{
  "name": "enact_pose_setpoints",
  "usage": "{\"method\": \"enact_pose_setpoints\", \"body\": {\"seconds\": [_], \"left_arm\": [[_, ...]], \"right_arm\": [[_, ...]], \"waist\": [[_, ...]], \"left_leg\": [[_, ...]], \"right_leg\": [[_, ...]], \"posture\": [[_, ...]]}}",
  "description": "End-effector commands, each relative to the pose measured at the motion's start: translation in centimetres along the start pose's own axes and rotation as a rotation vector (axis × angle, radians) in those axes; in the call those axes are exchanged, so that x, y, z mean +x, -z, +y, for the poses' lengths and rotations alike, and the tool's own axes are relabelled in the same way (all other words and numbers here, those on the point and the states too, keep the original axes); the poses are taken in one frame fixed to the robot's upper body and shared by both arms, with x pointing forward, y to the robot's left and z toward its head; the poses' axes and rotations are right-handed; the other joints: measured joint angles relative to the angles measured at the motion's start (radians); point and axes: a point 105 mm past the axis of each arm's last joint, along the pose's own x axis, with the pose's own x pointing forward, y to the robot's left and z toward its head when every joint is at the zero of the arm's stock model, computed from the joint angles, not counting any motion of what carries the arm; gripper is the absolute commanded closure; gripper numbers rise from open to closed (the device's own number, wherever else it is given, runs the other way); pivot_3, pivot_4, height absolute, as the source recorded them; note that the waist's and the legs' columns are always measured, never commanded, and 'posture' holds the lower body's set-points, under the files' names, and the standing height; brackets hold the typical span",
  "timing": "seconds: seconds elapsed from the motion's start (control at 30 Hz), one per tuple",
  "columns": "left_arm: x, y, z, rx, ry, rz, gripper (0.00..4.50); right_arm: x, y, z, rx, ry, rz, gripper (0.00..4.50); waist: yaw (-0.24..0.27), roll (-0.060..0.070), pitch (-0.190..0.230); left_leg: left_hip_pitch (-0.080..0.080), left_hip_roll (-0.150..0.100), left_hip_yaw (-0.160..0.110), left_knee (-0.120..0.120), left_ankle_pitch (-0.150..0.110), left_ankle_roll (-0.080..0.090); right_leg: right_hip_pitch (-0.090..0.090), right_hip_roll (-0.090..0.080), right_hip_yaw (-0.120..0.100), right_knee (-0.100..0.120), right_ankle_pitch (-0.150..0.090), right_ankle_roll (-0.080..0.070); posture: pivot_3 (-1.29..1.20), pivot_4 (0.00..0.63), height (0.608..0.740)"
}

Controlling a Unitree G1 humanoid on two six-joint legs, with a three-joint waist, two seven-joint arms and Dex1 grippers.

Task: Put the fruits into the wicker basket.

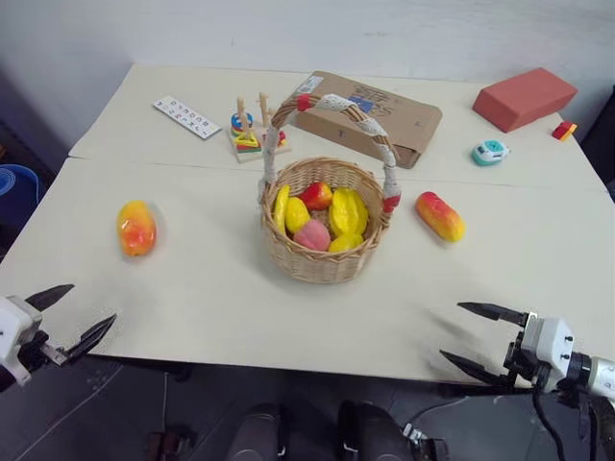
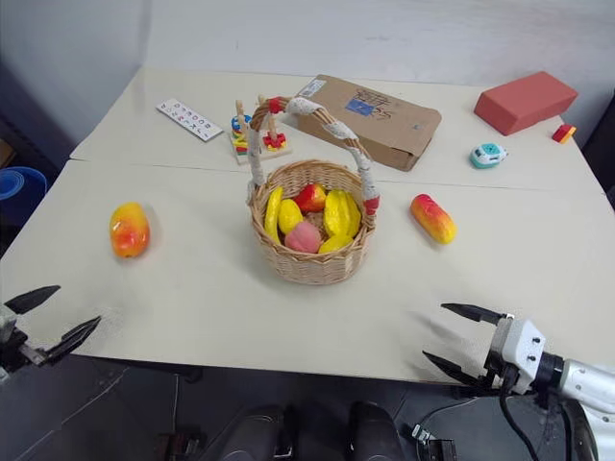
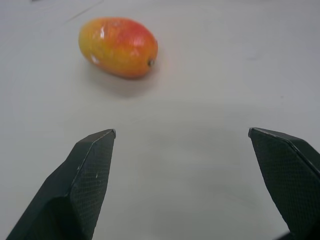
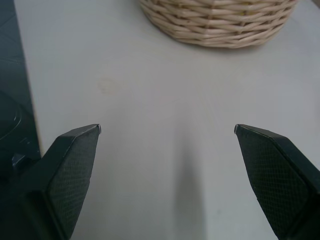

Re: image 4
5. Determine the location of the woven wicker basket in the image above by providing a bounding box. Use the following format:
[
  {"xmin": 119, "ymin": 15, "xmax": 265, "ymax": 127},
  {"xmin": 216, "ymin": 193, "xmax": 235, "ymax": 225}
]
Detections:
[{"xmin": 136, "ymin": 0, "xmax": 298, "ymax": 50}]

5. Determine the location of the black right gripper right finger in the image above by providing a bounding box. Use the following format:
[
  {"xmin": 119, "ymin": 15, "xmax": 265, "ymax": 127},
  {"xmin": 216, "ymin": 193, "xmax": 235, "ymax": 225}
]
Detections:
[{"xmin": 233, "ymin": 123, "xmax": 320, "ymax": 240}]

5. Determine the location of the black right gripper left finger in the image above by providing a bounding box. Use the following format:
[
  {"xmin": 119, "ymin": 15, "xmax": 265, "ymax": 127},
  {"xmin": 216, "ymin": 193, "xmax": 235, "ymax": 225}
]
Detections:
[{"xmin": 17, "ymin": 123, "xmax": 102, "ymax": 240}]

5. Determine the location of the dark robot body part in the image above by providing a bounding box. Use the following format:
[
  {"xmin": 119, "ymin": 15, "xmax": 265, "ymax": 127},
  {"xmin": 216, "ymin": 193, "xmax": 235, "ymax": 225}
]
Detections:
[{"xmin": 0, "ymin": 88, "xmax": 42, "ymax": 178}]

